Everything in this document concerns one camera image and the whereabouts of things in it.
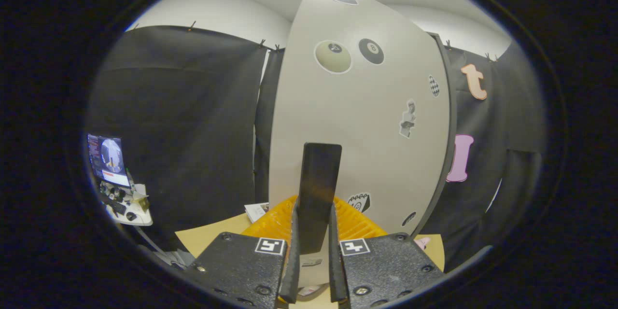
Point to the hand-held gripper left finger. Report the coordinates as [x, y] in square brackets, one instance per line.
[241, 270]

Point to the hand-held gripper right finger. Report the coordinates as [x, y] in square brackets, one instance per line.
[386, 270]

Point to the white shoe cabinet door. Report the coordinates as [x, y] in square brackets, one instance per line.
[367, 164]

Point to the grey shoe cabinet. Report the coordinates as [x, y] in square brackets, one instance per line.
[453, 120]

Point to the green plush toy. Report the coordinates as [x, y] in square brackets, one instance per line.
[421, 243]

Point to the white book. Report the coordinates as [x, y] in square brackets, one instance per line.
[256, 211]

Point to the black keyboard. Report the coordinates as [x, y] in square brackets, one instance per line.
[115, 205]

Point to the computer monitor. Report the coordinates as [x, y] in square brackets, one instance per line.
[108, 159]

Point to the black backdrop cloth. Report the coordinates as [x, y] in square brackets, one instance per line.
[183, 106]

